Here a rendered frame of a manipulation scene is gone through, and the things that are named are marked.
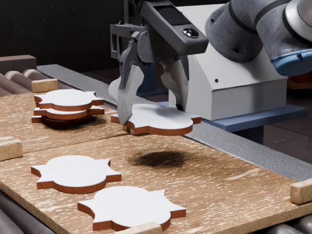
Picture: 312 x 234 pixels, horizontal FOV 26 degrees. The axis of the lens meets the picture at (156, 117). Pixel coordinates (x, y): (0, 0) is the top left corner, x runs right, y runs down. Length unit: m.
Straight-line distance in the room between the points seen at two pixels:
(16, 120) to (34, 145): 0.17
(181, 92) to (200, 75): 0.51
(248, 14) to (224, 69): 0.14
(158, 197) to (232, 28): 0.77
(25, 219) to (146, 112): 0.27
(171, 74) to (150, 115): 0.07
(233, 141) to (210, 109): 0.32
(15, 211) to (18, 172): 0.09
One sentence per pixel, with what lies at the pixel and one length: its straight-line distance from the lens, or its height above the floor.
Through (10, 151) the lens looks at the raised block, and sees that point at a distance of 1.08.
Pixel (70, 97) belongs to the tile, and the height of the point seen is 0.98.
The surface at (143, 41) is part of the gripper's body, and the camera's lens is 0.99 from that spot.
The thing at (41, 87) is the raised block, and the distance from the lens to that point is 1.54.
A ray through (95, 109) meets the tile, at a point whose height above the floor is 0.97.
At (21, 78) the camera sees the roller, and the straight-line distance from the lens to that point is 1.82.
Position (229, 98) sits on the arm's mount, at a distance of 1.57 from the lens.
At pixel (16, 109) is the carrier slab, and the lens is 1.40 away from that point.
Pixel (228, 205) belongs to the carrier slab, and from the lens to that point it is 0.88.
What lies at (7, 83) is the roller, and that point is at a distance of 1.76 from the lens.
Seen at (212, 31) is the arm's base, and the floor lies 1.06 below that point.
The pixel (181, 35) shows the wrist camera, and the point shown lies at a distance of 0.94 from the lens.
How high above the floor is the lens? 1.27
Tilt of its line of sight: 15 degrees down
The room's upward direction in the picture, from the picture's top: straight up
